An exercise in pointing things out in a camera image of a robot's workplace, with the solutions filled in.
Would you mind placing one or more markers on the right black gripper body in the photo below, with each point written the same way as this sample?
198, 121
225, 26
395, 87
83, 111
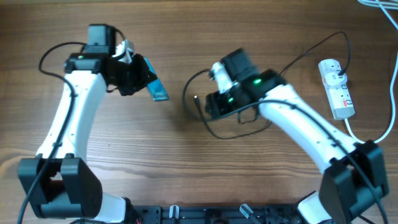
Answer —
224, 102

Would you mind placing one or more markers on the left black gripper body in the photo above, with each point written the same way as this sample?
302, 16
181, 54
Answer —
131, 76

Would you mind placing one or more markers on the black mounting rail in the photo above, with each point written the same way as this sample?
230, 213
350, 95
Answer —
266, 214

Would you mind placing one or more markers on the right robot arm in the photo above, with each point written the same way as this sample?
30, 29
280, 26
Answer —
354, 175

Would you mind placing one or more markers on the blue Galaxy smartphone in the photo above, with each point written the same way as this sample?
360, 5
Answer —
156, 88

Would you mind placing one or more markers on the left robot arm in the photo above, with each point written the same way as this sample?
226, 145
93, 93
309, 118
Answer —
57, 181

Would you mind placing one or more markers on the white USB charger plug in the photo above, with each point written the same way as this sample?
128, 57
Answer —
333, 79

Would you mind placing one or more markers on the white power strip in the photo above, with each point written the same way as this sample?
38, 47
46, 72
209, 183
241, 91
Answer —
339, 97

